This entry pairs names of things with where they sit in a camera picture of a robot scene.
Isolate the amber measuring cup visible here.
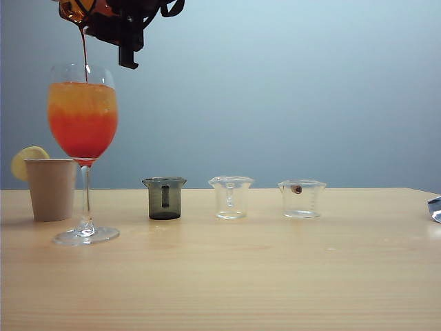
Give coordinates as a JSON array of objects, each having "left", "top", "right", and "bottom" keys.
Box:
[{"left": 54, "top": 0, "right": 117, "bottom": 26}]

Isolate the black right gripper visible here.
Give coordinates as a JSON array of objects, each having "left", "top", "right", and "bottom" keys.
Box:
[{"left": 84, "top": 0, "right": 166, "bottom": 69}]

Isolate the wine glass with juice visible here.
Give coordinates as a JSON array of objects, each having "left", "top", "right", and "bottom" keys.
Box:
[{"left": 46, "top": 63, "right": 121, "bottom": 247}]

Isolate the yellow lemon slice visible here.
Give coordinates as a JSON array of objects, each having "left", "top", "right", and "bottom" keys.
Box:
[{"left": 10, "top": 146, "right": 50, "bottom": 182}]

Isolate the clear measuring cup brown spot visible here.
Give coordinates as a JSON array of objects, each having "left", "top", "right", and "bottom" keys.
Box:
[{"left": 277, "top": 179, "right": 327, "bottom": 219}]

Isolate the beige paper cup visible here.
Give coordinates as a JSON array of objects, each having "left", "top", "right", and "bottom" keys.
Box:
[{"left": 23, "top": 158, "right": 77, "bottom": 223}]

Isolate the clear measuring cup with handle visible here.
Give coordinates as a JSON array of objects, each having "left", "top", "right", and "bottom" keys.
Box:
[{"left": 207, "top": 176, "right": 255, "bottom": 220}]

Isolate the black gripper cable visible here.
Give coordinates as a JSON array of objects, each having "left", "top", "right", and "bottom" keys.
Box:
[{"left": 158, "top": 0, "right": 186, "bottom": 19}]

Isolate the silver foil piece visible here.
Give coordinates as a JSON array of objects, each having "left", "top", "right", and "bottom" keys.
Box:
[{"left": 427, "top": 195, "right": 441, "bottom": 224}]

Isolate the dark grey measuring cup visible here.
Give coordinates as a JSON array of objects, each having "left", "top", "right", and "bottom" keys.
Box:
[{"left": 141, "top": 177, "right": 187, "bottom": 221}]

